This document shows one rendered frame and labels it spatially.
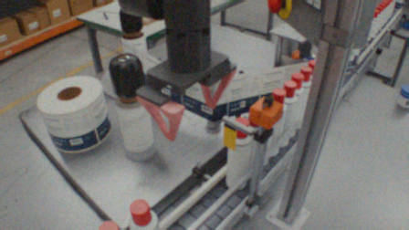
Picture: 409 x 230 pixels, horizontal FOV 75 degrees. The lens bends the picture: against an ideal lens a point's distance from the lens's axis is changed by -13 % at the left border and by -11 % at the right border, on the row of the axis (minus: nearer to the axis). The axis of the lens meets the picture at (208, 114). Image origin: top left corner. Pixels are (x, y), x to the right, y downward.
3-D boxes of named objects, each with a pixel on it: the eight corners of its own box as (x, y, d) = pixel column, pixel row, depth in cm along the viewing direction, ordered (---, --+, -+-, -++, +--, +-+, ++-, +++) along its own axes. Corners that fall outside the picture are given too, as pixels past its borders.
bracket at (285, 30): (289, 22, 98) (289, 19, 97) (319, 31, 92) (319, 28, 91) (268, 33, 90) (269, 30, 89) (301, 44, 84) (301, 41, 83)
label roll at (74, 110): (88, 105, 104) (78, 69, 95) (123, 126, 95) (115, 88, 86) (41, 134, 91) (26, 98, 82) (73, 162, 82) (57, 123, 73)
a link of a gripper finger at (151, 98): (142, 138, 43) (132, 81, 37) (175, 114, 47) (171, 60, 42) (177, 159, 40) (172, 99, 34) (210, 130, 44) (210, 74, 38)
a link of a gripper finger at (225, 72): (174, 114, 47) (170, 60, 42) (202, 94, 52) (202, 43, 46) (209, 130, 44) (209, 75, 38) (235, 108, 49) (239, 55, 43)
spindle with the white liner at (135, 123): (142, 136, 91) (128, 46, 73) (162, 150, 86) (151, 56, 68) (120, 151, 86) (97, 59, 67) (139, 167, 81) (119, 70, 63)
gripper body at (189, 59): (145, 84, 39) (139, 30, 35) (194, 56, 46) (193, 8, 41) (183, 100, 36) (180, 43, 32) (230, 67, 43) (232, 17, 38)
